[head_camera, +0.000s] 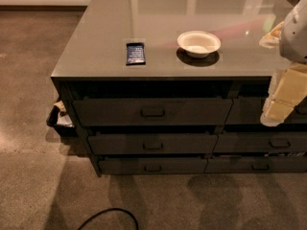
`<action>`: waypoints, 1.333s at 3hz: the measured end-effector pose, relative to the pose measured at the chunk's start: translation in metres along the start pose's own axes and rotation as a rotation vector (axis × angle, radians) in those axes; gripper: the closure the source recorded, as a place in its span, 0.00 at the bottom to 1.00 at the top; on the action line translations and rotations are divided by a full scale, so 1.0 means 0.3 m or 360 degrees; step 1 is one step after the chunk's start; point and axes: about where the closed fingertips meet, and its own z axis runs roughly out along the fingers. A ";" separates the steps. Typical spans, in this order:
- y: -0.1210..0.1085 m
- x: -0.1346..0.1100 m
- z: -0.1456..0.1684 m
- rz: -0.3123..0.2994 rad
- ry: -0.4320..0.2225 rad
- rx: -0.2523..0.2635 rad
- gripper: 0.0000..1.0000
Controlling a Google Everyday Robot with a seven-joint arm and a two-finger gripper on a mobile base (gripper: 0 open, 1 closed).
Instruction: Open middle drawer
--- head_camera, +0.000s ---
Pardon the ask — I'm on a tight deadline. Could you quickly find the drawer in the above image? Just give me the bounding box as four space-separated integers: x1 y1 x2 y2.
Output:
99 157 207 174
214 132 307 153
73 98 232 127
205 156 307 173
225 97 307 125
88 133 218 155

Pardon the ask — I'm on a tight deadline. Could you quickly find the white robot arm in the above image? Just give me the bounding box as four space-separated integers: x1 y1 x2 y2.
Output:
259 0 307 127

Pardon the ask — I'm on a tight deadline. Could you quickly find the dark grey drawer cabinet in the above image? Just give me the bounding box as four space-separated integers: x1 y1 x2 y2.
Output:
52 0 307 174

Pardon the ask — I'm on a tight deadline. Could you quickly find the white bowl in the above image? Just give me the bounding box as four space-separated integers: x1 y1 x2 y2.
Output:
177 31 222 58

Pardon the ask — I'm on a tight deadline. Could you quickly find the black bin with trash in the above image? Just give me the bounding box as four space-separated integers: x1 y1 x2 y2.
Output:
46 100 77 137

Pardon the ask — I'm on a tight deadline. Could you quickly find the black floor cable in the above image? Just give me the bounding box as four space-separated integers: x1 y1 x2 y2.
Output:
76 207 140 230

